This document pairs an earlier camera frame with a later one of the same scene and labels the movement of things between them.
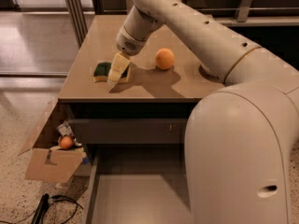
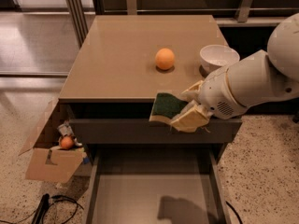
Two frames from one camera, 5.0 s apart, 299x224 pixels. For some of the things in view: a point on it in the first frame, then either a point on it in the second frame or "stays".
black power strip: [38, 216] stays
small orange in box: [66, 143] stays
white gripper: [128, 43] → [217, 92]
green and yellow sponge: [102, 72] → [165, 107]
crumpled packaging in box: [64, 130] stays
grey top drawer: [131, 131] stays
